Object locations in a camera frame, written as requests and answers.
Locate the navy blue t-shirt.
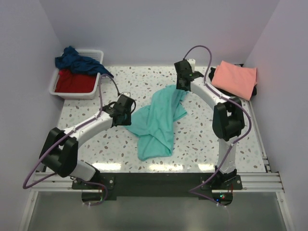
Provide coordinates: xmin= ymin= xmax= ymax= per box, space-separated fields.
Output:
xmin=55 ymin=46 xmax=114 ymax=77

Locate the teal t-shirt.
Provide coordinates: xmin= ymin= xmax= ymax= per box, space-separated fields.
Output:
xmin=125 ymin=85 xmax=187 ymax=161

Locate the aluminium rail frame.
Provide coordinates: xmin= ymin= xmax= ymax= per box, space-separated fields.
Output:
xmin=30 ymin=163 xmax=295 ymax=231

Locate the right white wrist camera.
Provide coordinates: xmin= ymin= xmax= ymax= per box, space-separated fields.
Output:
xmin=187 ymin=59 xmax=196 ymax=72

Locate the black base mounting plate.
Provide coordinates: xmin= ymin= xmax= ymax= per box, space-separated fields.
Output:
xmin=72 ymin=173 xmax=243 ymax=202

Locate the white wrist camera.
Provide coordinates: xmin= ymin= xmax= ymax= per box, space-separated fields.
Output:
xmin=121 ymin=92 xmax=131 ymax=97
xmin=187 ymin=59 xmax=196 ymax=72

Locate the red t-shirt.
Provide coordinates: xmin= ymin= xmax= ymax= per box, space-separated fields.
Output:
xmin=55 ymin=69 xmax=96 ymax=93

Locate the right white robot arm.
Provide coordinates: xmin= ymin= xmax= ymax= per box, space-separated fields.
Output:
xmin=174 ymin=60 xmax=245 ymax=189

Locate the white plastic laundry basket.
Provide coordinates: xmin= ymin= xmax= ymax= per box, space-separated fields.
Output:
xmin=49 ymin=46 xmax=112 ymax=100

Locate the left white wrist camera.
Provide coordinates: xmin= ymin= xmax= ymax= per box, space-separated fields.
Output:
xmin=121 ymin=92 xmax=131 ymax=97

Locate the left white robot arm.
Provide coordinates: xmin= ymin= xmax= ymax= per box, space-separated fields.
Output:
xmin=39 ymin=94 xmax=136 ymax=189

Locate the folded salmon pink t-shirt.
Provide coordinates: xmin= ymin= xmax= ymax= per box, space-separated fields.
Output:
xmin=211 ymin=61 xmax=257 ymax=101

